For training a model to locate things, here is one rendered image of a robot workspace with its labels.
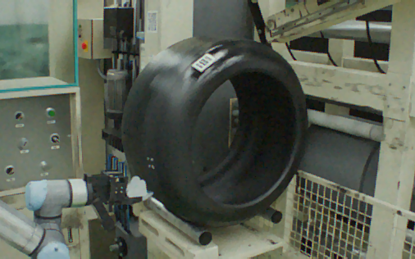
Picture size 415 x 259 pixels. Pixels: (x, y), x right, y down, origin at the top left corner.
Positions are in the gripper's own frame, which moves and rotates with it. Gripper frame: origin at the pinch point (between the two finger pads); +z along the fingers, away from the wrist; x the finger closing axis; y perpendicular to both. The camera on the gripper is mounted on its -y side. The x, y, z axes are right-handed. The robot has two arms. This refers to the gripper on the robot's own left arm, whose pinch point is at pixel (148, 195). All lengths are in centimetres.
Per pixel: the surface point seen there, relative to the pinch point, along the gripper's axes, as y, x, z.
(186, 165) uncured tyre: 12.2, -12.3, 3.8
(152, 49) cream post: 41, 31, 13
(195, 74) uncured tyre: 36.2, -10.2, 4.7
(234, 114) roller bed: 19, 35, 56
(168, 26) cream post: 49, 25, 15
